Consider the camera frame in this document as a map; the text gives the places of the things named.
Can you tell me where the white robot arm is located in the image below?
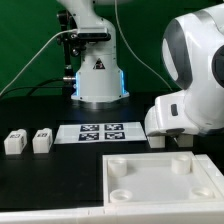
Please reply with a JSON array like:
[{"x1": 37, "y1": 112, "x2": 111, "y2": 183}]
[{"x1": 57, "y1": 0, "x2": 224, "y2": 137}]

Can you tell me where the white cable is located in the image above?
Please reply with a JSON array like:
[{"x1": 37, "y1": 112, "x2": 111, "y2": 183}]
[{"x1": 0, "y1": 28, "x2": 78, "y2": 98}]

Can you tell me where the white sheet with tags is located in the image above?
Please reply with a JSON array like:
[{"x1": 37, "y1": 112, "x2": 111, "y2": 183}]
[{"x1": 55, "y1": 122, "x2": 146, "y2": 144}]

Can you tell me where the white L-shaped obstacle fence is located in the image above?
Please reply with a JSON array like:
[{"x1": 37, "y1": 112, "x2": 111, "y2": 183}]
[{"x1": 0, "y1": 154, "x2": 224, "y2": 224}]

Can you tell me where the white square tabletop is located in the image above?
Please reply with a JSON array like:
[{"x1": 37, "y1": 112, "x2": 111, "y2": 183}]
[{"x1": 103, "y1": 151, "x2": 224, "y2": 205}]

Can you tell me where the black camera stand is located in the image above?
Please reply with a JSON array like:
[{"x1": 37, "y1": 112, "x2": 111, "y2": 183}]
[{"x1": 57, "y1": 10, "x2": 76, "y2": 99}]

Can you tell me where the black cable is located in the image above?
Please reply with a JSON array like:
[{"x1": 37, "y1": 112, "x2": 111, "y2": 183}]
[{"x1": 0, "y1": 78, "x2": 74, "y2": 101}]

